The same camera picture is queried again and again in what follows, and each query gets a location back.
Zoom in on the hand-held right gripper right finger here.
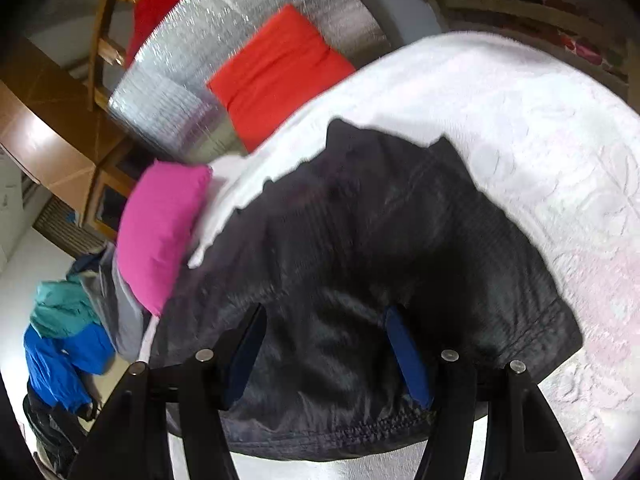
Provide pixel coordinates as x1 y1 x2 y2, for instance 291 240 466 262
384 306 576 480

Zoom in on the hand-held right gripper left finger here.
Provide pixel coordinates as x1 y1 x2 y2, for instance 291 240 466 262
67 302 268 480

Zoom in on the black jacket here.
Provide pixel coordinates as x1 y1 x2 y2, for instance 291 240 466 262
150 117 585 463

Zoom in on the pile of blue green clothes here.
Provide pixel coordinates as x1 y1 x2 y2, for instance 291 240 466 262
22 255 118 416

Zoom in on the grey cloth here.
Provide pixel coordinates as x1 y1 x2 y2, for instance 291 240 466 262
80 245 151 361

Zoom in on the pink pillow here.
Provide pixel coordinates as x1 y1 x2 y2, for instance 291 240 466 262
116 160 213 317

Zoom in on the dark cloth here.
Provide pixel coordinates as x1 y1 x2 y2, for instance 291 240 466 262
22 392 103 480

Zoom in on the white pink fleece blanket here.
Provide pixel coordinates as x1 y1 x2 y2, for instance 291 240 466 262
140 30 640 480

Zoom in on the red cushion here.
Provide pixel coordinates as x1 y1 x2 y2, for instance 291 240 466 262
206 4 357 153

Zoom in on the silver foil insulation mat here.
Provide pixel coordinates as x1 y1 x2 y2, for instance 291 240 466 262
107 0 391 166

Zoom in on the wooden cabinet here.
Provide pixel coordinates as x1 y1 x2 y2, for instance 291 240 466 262
0 40 136 241

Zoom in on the wooden chair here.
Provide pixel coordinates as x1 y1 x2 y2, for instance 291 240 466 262
85 0 146 111

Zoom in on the curved wooden frame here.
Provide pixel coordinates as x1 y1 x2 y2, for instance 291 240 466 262
435 0 631 81

